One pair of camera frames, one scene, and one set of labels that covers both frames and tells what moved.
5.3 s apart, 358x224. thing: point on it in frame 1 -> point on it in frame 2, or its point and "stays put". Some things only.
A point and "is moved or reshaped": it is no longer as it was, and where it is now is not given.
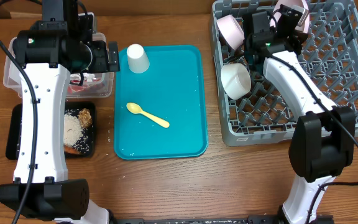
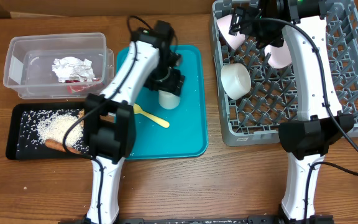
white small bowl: x=235 y=80 stays put
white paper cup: x=138 y=60 is moved or reshaped
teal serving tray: x=173 y=89 stays put
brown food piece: x=85 y=118 stays put
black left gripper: x=102 y=65 -> x=174 y=84
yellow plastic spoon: x=135 y=109 stays put
